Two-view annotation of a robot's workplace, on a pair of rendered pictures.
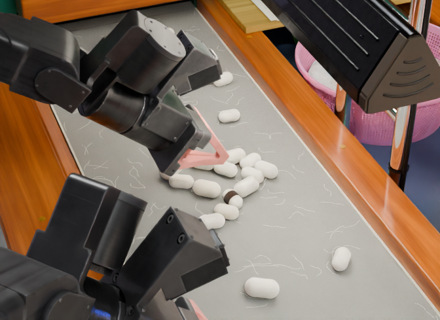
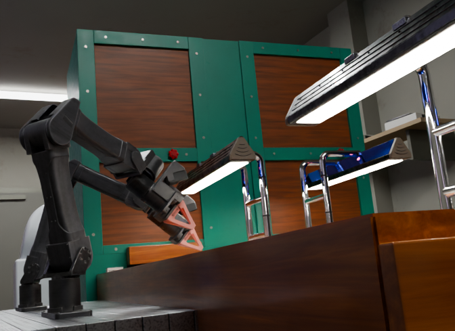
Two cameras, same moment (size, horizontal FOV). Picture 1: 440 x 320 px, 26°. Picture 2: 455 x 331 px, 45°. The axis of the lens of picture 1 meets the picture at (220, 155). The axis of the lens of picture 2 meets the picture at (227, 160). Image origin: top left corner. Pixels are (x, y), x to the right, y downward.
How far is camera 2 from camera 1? 1.16 m
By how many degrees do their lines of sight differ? 48
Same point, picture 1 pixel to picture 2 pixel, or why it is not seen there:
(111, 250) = (152, 166)
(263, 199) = not seen: hidden behind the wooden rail
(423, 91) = (248, 156)
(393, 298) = not seen: hidden behind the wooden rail
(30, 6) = (132, 254)
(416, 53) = (242, 142)
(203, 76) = (190, 206)
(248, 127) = not seen: hidden behind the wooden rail
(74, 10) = (149, 258)
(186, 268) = (174, 170)
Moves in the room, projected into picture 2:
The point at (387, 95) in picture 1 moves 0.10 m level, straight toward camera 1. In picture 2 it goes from (236, 153) to (229, 147)
